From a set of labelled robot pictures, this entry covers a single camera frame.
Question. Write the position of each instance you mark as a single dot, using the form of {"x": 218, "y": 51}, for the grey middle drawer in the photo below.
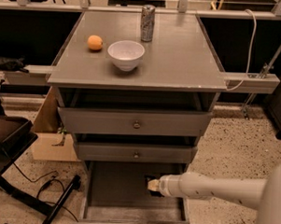
{"x": 134, "y": 153}

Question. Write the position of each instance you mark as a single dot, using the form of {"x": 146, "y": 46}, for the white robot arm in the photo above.
{"x": 263, "y": 195}

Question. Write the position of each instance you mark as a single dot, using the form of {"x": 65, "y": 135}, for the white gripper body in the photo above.
{"x": 166, "y": 185}

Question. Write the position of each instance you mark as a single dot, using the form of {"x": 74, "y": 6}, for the cardboard box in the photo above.
{"x": 53, "y": 143}

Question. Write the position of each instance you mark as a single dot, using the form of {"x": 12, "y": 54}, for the grey top drawer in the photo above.
{"x": 144, "y": 122}

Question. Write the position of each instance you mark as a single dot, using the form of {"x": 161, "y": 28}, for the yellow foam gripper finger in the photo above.
{"x": 153, "y": 185}

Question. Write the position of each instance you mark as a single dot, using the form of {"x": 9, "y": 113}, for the grey drawer cabinet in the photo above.
{"x": 178, "y": 73}

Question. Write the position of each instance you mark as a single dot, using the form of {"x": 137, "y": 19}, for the white ceramic bowl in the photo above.
{"x": 126, "y": 54}

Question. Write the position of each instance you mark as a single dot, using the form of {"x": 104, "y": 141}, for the grey open bottom drawer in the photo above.
{"x": 116, "y": 193}

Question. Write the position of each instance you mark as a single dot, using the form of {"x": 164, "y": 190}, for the black rxbar chocolate packet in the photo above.
{"x": 152, "y": 193}

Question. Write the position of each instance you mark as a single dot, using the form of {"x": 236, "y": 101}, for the orange fruit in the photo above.
{"x": 95, "y": 42}

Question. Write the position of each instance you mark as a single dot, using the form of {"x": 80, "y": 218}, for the silver drink can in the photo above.
{"x": 147, "y": 22}

